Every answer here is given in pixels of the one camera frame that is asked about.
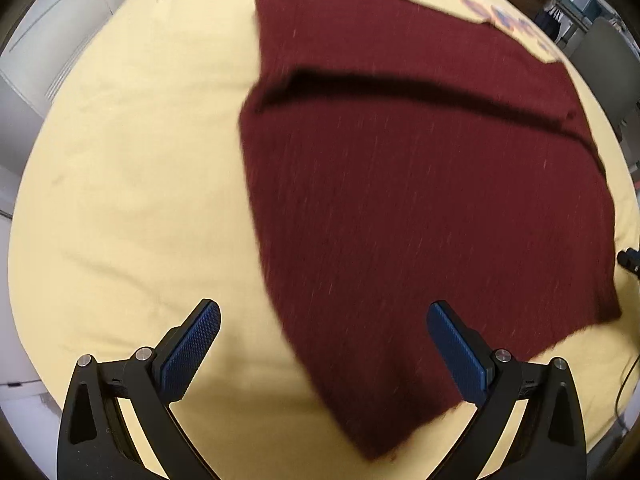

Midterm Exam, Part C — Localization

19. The dark red knitted sweater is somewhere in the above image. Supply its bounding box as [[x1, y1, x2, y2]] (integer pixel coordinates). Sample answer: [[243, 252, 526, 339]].
[[237, 0, 623, 463]]

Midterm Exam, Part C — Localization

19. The white wardrobe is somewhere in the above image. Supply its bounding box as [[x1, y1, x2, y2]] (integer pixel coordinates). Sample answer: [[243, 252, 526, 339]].
[[0, 0, 166, 401]]

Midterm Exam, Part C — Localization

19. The dark blue bag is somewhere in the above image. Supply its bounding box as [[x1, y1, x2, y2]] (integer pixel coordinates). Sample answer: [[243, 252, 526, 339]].
[[532, 2, 571, 43]]

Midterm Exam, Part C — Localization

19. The grey chair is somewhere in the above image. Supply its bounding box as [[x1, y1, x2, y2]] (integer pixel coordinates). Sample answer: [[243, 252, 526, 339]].
[[570, 16, 640, 161]]

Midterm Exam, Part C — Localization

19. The yellow dinosaur print bedspread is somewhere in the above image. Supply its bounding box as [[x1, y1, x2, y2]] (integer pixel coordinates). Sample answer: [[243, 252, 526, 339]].
[[7, 0, 640, 480]]

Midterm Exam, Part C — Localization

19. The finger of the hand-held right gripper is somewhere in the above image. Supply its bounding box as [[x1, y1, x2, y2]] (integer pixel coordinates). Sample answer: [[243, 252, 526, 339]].
[[616, 247, 640, 275]]

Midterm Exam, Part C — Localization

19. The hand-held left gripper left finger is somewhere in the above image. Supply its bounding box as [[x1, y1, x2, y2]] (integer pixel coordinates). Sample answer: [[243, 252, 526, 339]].
[[56, 298, 222, 480]]

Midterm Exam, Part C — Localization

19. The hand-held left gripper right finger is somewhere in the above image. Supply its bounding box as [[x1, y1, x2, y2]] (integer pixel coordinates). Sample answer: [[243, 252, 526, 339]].
[[426, 301, 587, 480]]

